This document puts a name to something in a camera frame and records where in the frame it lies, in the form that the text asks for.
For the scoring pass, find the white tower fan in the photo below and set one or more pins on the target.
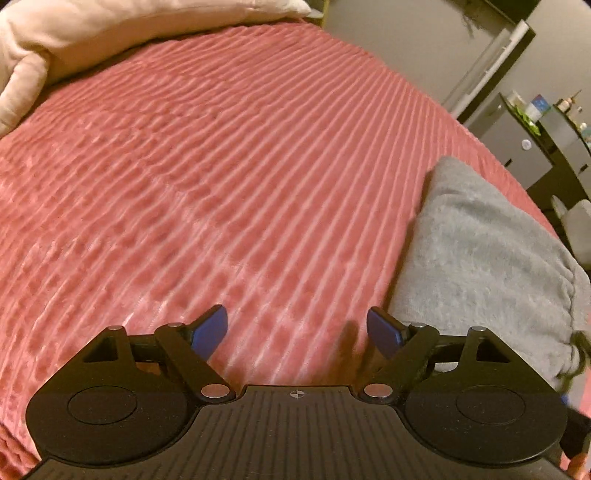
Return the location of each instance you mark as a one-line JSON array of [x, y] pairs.
[[494, 64]]

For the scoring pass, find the blue and white box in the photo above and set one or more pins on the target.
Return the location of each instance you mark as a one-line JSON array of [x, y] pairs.
[[538, 106]]

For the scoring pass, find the grey pants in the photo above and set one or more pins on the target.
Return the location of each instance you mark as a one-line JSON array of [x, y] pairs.
[[485, 258]]

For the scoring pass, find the grey vanity desk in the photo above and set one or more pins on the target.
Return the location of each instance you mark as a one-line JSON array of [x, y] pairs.
[[570, 147]]

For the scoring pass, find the grey nightstand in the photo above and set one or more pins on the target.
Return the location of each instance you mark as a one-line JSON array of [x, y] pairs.
[[512, 145]]

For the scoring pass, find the green leafy item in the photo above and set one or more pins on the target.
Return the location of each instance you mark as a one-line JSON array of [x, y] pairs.
[[529, 121]]

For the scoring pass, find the pink ribbed blanket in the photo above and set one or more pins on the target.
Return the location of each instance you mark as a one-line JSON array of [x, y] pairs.
[[207, 184]]

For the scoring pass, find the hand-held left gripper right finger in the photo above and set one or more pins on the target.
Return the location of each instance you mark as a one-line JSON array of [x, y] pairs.
[[385, 334]]

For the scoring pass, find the black wall television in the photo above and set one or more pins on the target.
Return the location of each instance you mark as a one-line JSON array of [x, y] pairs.
[[496, 8]]

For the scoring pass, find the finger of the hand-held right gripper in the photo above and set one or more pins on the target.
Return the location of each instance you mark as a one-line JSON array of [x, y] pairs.
[[577, 355]]

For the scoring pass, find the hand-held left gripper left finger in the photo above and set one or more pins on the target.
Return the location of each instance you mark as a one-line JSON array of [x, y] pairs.
[[210, 333]]

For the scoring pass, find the beige duvet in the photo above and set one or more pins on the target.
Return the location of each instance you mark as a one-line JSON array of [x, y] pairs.
[[92, 32]]

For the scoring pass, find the grey upholstered chair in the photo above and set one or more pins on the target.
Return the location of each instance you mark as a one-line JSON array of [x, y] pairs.
[[577, 226]]

